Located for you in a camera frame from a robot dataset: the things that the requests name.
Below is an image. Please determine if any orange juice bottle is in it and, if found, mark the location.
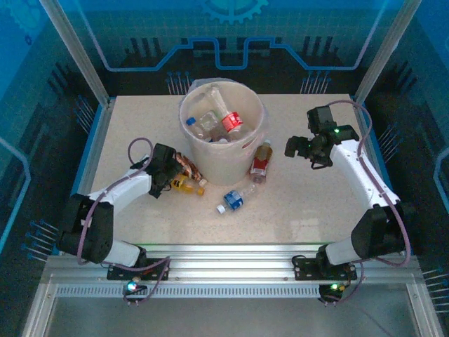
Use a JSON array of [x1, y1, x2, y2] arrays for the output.
[[170, 173, 206, 197]]

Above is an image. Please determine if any copper Nescafe bottle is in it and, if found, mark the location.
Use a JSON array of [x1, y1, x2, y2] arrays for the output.
[[175, 151, 205, 183]]

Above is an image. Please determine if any tea bottle red label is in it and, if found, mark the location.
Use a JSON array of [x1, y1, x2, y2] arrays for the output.
[[248, 139, 274, 184]]

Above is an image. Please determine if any clear bottle blue cap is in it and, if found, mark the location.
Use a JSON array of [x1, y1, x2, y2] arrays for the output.
[[185, 117, 204, 138]]

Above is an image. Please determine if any Coca-Cola bottle red label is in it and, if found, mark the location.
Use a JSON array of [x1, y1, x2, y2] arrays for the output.
[[206, 84, 245, 134]]

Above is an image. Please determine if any clear square bottle white label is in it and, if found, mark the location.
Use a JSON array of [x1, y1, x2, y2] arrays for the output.
[[198, 110, 220, 133]]

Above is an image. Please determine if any blue label water bottle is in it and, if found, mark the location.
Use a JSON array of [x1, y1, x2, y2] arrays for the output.
[[215, 183, 257, 214]]

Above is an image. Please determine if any round white bin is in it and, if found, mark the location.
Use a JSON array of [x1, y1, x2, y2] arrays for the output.
[[179, 79, 264, 186]]

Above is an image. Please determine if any clear plastic bin liner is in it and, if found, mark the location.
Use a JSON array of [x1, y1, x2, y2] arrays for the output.
[[178, 77, 270, 141]]

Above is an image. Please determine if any small lit controller board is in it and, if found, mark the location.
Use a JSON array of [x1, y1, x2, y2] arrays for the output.
[[122, 279, 148, 298], [319, 280, 347, 299]]

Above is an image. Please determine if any grey metal floor panel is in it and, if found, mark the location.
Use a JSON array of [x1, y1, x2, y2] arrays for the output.
[[45, 297, 422, 337]]

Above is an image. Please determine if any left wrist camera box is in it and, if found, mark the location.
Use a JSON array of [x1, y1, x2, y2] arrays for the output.
[[153, 143, 177, 165]]

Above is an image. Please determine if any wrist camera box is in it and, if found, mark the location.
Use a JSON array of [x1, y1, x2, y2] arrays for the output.
[[307, 105, 338, 135], [153, 143, 177, 165]]

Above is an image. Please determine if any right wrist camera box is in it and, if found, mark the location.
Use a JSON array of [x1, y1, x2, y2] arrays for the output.
[[307, 105, 338, 135]]

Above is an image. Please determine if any blue edged side rail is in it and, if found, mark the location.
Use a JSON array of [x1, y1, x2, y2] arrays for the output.
[[350, 98, 415, 256], [52, 98, 116, 256]]

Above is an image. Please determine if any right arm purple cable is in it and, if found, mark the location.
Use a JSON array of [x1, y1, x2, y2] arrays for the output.
[[317, 100, 413, 305]]

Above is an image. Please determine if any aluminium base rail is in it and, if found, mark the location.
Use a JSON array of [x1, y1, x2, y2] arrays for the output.
[[45, 244, 422, 287]]

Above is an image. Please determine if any aluminium frame post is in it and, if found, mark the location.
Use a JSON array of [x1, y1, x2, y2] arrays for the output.
[[353, 0, 411, 106], [39, 0, 112, 107]]

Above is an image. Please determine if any slotted cable duct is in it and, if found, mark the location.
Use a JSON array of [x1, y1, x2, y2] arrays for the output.
[[55, 284, 411, 299]]

